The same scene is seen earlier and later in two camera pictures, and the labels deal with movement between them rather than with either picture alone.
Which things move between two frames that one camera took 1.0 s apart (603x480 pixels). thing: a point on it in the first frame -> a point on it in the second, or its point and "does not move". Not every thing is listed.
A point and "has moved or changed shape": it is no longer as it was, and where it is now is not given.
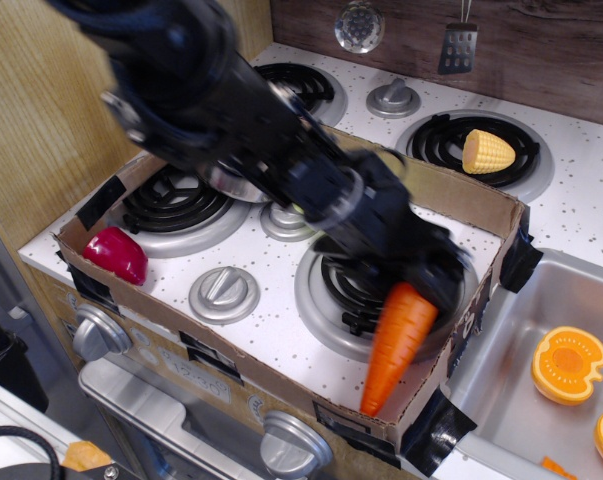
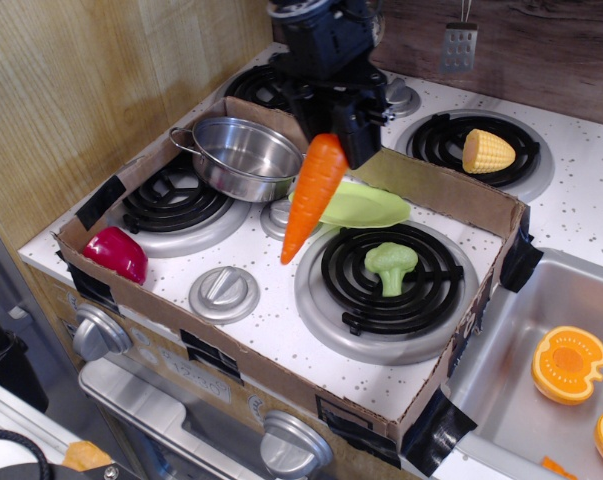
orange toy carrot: (407, 321) has moved or changed shape
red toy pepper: (117, 250) does not move
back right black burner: (441, 140) does not move
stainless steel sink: (519, 435) does not move
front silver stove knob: (224, 296) does not move
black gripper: (379, 239) -> (326, 73)
